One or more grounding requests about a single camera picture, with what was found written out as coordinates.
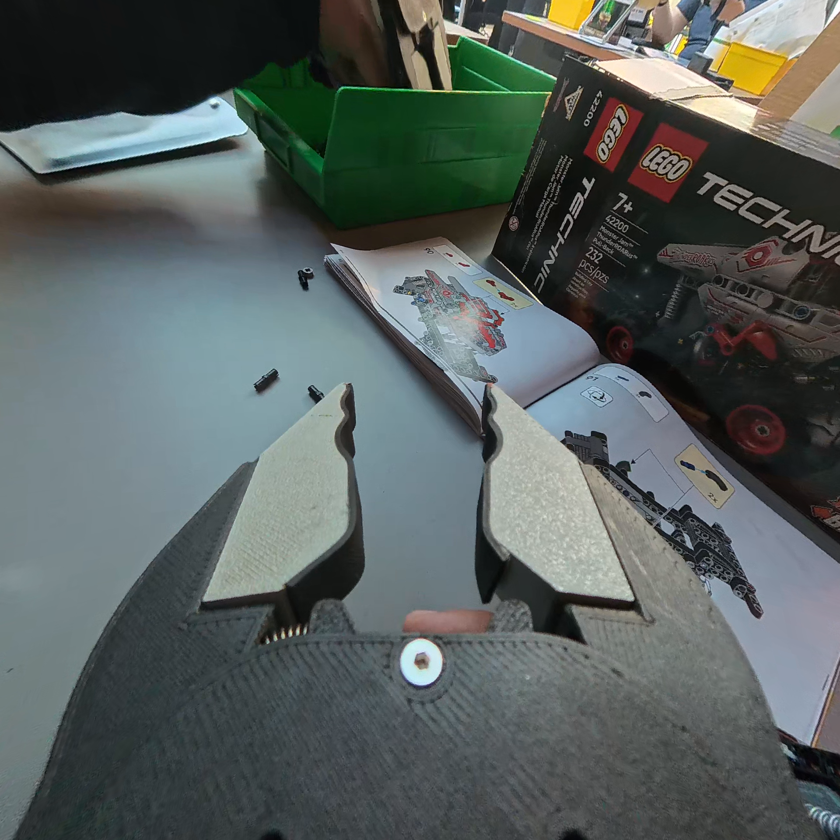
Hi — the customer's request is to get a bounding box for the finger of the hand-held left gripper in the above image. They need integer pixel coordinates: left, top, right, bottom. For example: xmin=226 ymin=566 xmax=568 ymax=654
xmin=384 ymin=0 xmax=455 ymax=91
xmin=319 ymin=0 xmax=403 ymax=89

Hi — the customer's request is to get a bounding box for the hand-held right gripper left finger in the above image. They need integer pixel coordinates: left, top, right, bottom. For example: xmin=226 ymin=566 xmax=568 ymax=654
xmin=200 ymin=382 xmax=366 ymax=627

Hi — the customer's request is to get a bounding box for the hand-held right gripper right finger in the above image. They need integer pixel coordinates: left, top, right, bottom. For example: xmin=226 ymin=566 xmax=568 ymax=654
xmin=474 ymin=384 xmax=637 ymax=634

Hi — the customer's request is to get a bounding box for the green plastic parts bin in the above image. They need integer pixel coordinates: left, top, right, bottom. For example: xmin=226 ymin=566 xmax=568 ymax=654
xmin=233 ymin=36 xmax=557 ymax=231

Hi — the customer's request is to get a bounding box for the black toy set box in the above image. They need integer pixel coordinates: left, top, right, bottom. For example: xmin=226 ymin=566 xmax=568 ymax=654
xmin=492 ymin=54 xmax=840 ymax=546

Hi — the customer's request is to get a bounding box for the wooden background table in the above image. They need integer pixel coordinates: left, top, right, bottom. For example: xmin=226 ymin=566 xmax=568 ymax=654
xmin=500 ymin=10 xmax=697 ymax=63

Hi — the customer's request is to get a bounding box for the yellow plastic bin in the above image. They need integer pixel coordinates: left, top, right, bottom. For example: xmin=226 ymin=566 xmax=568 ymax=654
xmin=548 ymin=0 xmax=599 ymax=31
xmin=717 ymin=42 xmax=790 ymax=97

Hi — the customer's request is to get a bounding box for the open instruction booklet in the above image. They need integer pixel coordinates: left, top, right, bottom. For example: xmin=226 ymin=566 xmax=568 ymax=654
xmin=325 ymin=236 xmax=840 ymax=746

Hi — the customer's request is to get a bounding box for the dark patterned cloth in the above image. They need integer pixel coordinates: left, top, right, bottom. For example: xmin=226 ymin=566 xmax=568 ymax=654
xmin=774 ymin=725 xmax=840 ymax=840

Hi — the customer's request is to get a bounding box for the brown cardboard sheet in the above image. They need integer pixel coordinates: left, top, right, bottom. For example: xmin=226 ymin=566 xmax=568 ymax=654
xmin=760 ymin=12 xmax=840 ymax=135

